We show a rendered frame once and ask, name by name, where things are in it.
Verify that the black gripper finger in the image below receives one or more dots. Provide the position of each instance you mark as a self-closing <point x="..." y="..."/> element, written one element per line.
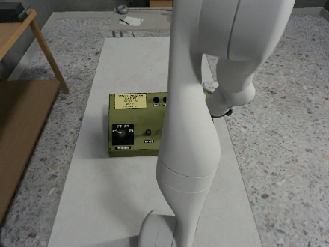
<point x="229" y="112"/>

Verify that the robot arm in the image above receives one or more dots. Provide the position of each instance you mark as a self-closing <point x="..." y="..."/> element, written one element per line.
<point x="243" y="31"/>

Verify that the olive green control panel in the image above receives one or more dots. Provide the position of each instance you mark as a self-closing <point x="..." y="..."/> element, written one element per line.
<point x="135" y="122"/>

